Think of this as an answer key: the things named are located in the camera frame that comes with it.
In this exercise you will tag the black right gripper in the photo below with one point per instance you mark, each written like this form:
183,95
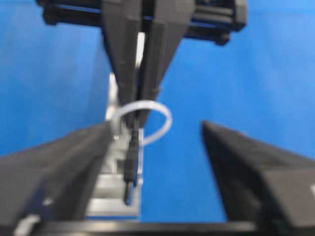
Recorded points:
210,20

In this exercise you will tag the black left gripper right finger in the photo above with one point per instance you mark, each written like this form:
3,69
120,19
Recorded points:
266,185

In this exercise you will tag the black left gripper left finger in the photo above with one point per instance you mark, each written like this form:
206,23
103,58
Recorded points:
54,180

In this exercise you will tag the aluminium extrusion frame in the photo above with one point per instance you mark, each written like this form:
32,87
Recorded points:
107,200

